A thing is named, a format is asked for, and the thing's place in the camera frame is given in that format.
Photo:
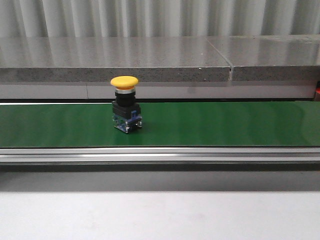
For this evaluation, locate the grey stone slab left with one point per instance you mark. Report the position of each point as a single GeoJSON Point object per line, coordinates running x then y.
{"type": "Point", "coordinates": [99, 59]}

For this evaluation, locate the green conveyor belt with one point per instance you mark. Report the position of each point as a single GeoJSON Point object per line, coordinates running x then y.
{"type": "Point", "coordinates": [264, 123]}

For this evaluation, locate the silver aluminium conveyor rail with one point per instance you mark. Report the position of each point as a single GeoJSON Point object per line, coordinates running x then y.
{"type": "Point", "coordinates": [159, 154]}

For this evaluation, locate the orange red object at edge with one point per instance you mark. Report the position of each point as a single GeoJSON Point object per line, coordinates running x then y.
{"type": "Point", "coordinates": [317, 92]}

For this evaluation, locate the grey stone slab right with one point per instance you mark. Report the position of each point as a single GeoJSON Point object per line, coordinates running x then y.
{"type": "Point", "coordinates": [291, 58]}

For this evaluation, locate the white corrugated curtain backdrop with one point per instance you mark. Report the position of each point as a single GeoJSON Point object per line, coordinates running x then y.
{"type": "Point", "coordinates": [158, 18]}

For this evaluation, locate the grey stone slab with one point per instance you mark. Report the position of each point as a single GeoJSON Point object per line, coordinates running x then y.
{"type": "Point", "coordinates": [291, 58]}
{"type": "Point", "coordinates": [99, 59]}

